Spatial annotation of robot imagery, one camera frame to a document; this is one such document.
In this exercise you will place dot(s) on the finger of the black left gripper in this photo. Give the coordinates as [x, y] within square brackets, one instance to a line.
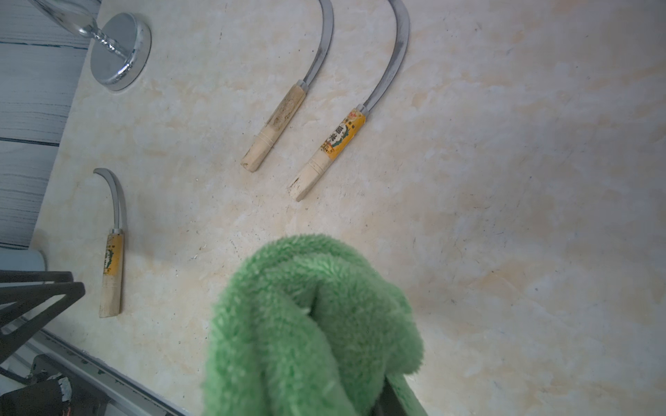
[30, 300]

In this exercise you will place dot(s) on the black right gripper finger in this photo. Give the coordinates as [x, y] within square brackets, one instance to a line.
[388, 403]

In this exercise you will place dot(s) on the green fluffy rag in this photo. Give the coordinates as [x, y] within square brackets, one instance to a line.
[307, 326]

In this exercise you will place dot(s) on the sickle with wooden handle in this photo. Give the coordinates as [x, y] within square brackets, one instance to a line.
[265, 140]

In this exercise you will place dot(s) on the chrome glass rack stand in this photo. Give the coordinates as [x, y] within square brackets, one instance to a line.
[121, 47]

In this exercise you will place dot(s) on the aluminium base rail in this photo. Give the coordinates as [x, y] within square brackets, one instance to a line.
[126, 397]

